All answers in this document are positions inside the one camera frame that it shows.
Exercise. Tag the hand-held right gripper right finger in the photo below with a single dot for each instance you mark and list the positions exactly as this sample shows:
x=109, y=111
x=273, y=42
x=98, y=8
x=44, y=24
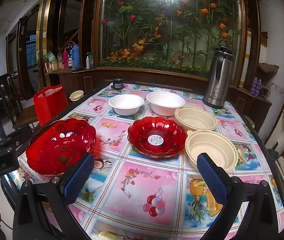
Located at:
x=212, y=180

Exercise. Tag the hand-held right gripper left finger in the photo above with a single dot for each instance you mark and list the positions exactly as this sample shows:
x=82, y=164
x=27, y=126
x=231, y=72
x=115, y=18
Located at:
x=79, y=177

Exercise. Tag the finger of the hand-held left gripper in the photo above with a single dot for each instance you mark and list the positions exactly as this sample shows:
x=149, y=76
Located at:
x=19, y=140

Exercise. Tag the cream ribbed bowl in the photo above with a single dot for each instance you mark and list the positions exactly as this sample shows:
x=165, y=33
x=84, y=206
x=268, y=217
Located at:
x=195, y=118
x=212, y=145

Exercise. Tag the red plate with round label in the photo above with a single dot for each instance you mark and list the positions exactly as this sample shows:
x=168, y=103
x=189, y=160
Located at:
x=157, y=140

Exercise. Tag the dark wooden chair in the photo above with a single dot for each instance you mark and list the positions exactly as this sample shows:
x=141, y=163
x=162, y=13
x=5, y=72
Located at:
x=19, y=110

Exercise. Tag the red paper bag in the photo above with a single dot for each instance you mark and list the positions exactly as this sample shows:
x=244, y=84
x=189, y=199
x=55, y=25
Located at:
x=49, y=105

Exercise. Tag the fruit printed tablecloth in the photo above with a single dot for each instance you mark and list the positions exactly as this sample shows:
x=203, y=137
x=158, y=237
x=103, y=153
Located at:
x=142, y=180

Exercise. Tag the small cream bowl stack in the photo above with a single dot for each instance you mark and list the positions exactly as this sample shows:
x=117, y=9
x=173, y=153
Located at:
x=76, y=95

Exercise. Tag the small white bowl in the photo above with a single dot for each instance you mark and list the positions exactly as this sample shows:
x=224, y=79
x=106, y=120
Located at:
x=126, y=103

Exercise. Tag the green packet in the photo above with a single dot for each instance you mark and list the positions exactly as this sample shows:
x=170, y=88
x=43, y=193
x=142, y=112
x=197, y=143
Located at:
x=51, y=57

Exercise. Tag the blue barred window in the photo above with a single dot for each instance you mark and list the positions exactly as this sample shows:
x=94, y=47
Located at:
x=31, y=51

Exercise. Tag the large white bowl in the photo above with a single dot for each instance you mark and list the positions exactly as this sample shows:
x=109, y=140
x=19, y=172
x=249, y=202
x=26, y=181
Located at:
x=165, y=102

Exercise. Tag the pink bottle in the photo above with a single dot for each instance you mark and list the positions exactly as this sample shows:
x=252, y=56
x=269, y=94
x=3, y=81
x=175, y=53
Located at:
x=65, y=58

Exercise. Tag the wooden sideboard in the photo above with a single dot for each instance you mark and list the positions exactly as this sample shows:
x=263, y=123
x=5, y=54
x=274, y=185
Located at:
x=94, y=80

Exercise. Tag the stainless steel thermos jug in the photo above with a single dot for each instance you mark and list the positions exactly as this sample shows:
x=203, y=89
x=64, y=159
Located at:
x=218, y=80

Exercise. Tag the blue thermos flask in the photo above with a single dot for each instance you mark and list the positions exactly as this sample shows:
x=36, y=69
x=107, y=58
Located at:
x=75, y=56

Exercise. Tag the small black device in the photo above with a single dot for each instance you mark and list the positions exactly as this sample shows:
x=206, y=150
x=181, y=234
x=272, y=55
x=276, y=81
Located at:
x=117, y=83

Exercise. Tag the white spray bottle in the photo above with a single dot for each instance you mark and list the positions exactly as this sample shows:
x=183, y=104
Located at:
x=87, y=63

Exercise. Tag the purple bottle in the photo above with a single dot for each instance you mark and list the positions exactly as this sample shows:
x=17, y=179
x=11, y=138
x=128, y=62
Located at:
x=260, y=87
x=255, y=86

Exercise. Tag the gold trimmed wooden pillar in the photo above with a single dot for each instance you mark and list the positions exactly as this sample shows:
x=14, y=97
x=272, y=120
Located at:
x=47, y=30

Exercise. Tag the flower and bamboo glass panel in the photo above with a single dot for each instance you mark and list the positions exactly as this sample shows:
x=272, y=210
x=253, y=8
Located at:
x=157, y=30

